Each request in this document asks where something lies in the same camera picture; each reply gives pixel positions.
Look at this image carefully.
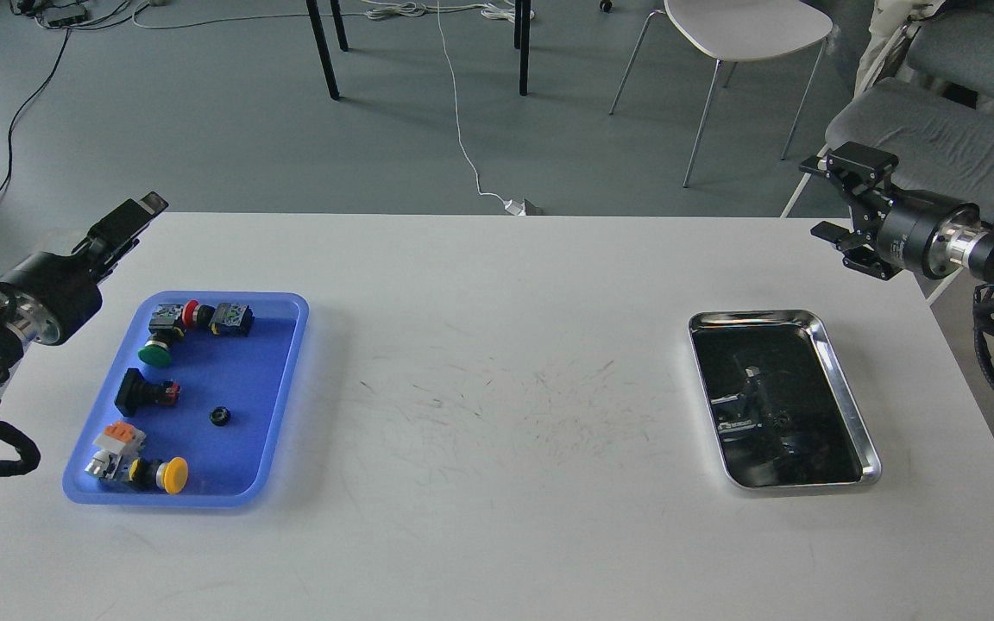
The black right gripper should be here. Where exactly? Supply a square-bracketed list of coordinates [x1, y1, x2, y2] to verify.
[798, 144, 994, 280]

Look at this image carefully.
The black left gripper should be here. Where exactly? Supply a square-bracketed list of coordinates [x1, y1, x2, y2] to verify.
[0, 191, 169, 346]

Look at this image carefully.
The small black gear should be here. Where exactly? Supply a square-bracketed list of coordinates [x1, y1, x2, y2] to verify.
[208, 406, 232, 427]

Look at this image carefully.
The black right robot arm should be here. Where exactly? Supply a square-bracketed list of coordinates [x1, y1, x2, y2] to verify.
[800, 142, 994, 391]

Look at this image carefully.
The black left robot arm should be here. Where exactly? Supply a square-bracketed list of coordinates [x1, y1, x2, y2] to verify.
[0, 192, 168, 477]

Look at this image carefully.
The grey cushioned chair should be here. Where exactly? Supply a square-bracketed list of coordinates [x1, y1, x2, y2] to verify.
[853, 1, 994, 101]
[824, 78, 994, 223]

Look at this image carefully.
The grey black contact block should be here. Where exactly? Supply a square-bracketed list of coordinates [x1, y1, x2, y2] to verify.
[206, 302, 254, 337]

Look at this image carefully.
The orange white contact block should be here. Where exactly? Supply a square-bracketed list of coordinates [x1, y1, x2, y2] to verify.
[93, 420, 147, 456]

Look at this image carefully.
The blue plastic tray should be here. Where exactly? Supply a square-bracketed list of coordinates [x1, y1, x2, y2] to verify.
[60, 291, 309, 510]

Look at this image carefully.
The silver metal tray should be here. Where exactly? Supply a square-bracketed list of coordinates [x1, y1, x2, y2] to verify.
[688, 308, 883, 492]

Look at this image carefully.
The white chair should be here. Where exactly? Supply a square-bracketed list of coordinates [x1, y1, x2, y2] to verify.
[608, 1, 834, 188]

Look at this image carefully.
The black power strip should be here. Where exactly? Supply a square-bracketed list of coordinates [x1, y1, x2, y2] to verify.
[9, 1, 90, 28]

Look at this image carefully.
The black table leg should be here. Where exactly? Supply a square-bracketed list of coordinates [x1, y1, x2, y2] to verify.
[513, 0, 532, 96]
[329, 0, 349, 52]
[305, 0, 342, 101]

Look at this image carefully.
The red push button switch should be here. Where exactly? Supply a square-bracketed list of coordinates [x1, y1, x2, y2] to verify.
[148, 299, 216, 333]

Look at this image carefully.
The green push button switch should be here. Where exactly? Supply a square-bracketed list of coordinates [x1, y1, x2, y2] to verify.
[137, 333, 173, 368]

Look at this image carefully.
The black selector switch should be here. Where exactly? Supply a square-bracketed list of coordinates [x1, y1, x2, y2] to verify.
[114, 368, 181, 417]

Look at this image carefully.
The black floor cable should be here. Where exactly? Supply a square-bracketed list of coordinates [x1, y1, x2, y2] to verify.
[0, 26, 72, 260]

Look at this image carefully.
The yellow push button switch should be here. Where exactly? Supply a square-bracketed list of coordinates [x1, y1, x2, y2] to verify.
[85, 457, 190, 495]

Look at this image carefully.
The white floor cable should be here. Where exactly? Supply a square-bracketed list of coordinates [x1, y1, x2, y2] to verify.
[129, 0, 543, 216]

